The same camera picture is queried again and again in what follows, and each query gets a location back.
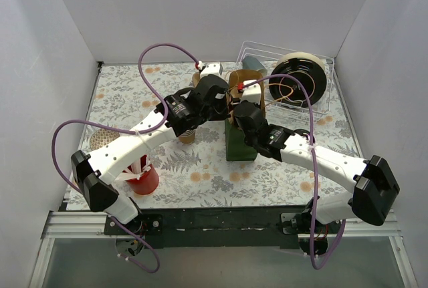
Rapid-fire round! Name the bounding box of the black plastic cup lid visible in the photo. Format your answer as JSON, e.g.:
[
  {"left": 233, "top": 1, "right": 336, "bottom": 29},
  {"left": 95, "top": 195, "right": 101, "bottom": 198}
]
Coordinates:
[{"left": 294, "top": 128, "right": 310, "bottom": 139}]

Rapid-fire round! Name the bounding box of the black plate with cream rim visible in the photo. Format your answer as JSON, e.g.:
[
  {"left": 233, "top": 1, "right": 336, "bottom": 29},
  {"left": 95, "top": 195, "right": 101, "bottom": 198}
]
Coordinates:
[{"left": 268, "top": 52, "right": 328, "bottom": 108}]

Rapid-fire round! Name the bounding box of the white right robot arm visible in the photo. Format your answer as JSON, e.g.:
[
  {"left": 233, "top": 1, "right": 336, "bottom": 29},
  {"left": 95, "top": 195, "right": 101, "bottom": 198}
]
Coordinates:
[{"left": 233, "top": 101, "right": 400, "bottom": 233}]

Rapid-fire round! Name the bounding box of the brown and green paper bag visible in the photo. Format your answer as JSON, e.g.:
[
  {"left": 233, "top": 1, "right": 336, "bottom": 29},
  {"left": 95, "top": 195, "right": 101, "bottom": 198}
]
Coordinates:
[{"left": 224, "top": 69, "right": 294, "bottom": 162}]

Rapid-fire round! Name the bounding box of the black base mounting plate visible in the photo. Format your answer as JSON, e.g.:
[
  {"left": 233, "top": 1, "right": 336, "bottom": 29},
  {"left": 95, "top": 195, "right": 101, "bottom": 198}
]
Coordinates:
[{"left": 103, "top": 206, "right": 335, "bottom": 251}]

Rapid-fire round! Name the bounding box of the aluminium frame rail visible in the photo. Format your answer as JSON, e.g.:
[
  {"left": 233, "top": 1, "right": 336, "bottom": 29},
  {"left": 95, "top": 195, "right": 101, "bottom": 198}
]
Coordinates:
[{"left": 28, "top": 210, "right": 108, "bottom": 288}]

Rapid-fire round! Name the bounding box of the red cup with napkins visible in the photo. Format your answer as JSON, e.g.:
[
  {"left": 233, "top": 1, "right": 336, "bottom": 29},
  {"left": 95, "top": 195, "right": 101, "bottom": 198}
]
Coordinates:
[{"left": 116, "top": 155, "right": 159, "bottom": 195}]

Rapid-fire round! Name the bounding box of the stack of kraft paper cups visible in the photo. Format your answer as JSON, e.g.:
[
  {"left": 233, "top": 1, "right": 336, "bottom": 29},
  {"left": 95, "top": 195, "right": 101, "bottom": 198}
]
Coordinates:
[{"left": 179, "top": 130, "right": 196, "bottom": 144}]

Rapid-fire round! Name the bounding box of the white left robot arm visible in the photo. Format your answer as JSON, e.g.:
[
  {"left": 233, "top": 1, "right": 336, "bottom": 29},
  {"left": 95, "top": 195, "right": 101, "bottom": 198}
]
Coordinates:
[{"left": 71, "top": 74, "right": 229, "bottom": 235}]

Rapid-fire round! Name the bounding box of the grey ceramic mug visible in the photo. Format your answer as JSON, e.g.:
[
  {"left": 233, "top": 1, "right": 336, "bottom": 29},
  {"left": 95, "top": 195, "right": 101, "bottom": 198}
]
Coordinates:
[{"left": 241, "top": 55, "right": 267, "bottom": 76}]

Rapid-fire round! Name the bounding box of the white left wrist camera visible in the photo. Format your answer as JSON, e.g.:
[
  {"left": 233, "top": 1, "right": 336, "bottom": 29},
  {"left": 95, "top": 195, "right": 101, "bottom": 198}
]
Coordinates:
[{"left": 196, "top": 61, "right": 223, "bottom": 78}]

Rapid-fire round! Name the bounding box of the white wire dish rack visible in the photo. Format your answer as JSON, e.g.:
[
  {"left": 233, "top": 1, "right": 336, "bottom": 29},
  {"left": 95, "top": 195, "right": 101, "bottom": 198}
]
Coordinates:
[{"left": 235, "top": 41, "right": 334, "bottom": 118}]

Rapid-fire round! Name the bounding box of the small patterned bowl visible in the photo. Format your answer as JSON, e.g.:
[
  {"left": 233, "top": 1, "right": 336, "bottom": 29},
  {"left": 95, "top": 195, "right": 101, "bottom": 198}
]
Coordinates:
[{"left": 89, "top": 129, "right": 120, "bottom": 150}]

